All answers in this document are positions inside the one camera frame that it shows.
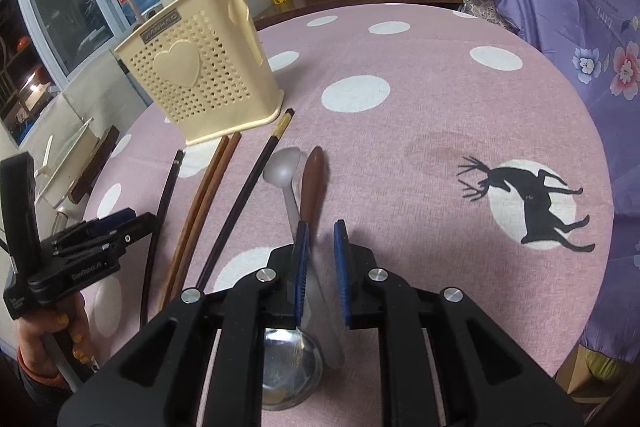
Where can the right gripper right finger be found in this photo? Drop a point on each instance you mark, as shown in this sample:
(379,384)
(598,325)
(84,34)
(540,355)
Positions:
(443,361)

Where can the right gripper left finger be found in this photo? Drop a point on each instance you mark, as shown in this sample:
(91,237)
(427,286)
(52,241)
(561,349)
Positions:
(201,360)

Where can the large steel ladle spoon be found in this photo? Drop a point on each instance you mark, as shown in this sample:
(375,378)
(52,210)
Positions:
(295,359)

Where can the dark brown wooden spoon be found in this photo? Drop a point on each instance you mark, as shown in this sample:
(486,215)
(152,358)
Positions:
(313,185)

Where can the metal spoon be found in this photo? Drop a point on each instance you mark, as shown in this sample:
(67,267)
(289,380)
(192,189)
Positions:
(279,172)

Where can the left hand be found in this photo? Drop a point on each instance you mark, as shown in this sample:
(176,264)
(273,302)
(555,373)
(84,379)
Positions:
(36,351)

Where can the white pot with lid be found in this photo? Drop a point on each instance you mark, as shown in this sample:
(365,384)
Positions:
(55,177)

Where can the brown wooden chopstick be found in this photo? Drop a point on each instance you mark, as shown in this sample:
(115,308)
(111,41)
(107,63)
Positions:
(187,228)
(200,221)

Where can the wooden stool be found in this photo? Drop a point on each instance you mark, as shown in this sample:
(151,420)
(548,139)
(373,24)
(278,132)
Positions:
(84,184)

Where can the black gold-tipped chopstick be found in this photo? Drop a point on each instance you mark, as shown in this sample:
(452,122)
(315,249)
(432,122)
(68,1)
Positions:
(242,199)

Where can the pink polka dot tablecloth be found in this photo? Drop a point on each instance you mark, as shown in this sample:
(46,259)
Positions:
(461,157)

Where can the window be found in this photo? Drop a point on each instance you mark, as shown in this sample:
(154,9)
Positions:
(44,44)

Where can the cream plastic utensil holder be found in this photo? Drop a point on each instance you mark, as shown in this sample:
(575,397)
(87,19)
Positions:
(203,65)

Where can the dark wooden counter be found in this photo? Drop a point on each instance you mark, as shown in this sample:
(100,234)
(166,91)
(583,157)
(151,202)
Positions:
(296,8)

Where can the purple floral cloth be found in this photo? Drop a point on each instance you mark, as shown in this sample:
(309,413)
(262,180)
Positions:
(595,44)

